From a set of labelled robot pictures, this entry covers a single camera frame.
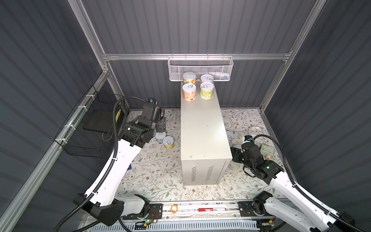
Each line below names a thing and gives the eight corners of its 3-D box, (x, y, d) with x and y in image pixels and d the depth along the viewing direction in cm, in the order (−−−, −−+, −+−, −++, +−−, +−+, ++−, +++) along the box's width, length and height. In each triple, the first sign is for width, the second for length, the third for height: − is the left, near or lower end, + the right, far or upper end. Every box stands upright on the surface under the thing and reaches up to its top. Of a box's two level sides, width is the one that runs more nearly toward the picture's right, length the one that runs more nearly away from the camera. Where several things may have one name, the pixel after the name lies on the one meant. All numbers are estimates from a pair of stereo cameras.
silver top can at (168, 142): (162, 144, 102) (160, 139, 96) (169, 139, 105) (168, 133, 99) (168, 151, 98) (167, 146, 93) (176, 145, 101) (175, 139, 96)
